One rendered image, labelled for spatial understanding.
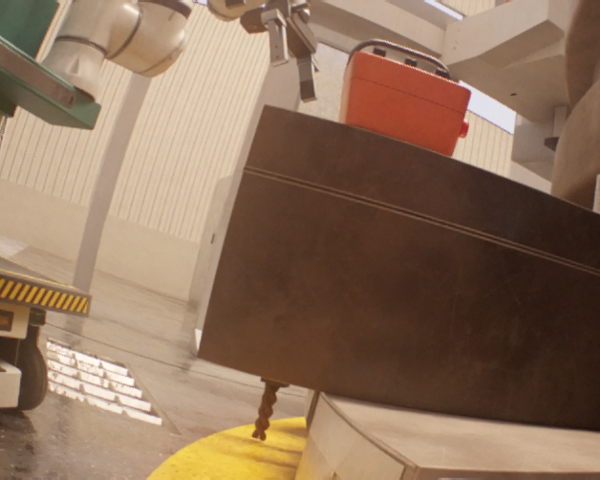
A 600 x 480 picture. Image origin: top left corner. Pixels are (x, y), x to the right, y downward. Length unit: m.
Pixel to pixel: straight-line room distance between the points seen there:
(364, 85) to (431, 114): 0.11
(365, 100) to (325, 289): 0.28
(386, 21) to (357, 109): 3.45
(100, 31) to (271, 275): 0.72
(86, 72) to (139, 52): 0.18
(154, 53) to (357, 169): 0.69
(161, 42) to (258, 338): 0.79
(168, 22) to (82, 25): 0.24
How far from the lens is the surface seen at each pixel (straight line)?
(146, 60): 1.52
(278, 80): 4.16
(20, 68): 1.21
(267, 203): 0.97
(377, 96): 1.02
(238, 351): 0.96
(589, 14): 2.08
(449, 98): 1.04
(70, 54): 1.39
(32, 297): 1.19
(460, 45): 4.46
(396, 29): 4.47
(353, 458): 0.70
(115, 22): 1.45
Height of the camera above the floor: 0.42
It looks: 6 degrees up
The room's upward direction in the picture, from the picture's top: 15 degrees clockwise
